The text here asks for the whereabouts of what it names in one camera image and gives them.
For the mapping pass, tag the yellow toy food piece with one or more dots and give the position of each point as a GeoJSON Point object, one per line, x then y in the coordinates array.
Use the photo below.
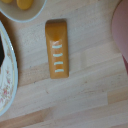
{"type": "Point", "coordinates": [6, 1]}
{"type": "Point", "coordinates": [25, 4]}

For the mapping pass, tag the dark food item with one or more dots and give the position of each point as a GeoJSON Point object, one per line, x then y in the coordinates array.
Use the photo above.
{"type": "Point", "coordinates": [1, 51]}

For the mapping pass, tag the floral patterned white plate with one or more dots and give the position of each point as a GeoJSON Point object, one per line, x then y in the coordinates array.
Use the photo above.
{"type": "Point", "coordinates": [10, 76]}

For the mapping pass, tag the orange block with white stripes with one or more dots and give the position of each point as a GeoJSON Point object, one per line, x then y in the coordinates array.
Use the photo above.
{"type": "Point", "coordinates": [57, 36]}

